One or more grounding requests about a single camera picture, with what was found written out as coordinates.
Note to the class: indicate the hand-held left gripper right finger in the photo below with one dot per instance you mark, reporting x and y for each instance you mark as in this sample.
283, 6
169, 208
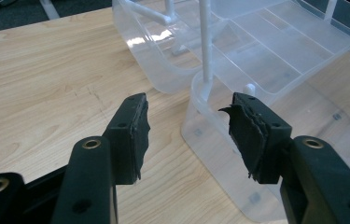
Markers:
266, 149

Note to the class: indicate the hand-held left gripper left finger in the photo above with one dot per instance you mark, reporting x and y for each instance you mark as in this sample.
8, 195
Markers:
126, 140

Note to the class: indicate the clear plastic storage box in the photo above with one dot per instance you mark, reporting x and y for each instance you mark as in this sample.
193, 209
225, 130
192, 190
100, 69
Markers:
256, 56

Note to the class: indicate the grey metal desk frame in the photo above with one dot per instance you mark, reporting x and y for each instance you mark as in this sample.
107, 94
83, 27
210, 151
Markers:
49, 9

